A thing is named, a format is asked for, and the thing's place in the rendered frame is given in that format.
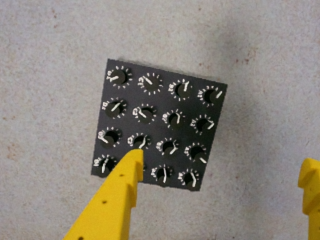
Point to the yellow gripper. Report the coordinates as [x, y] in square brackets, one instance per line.
[107, 216]

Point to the black knob box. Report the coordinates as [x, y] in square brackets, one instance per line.
[167, 115]

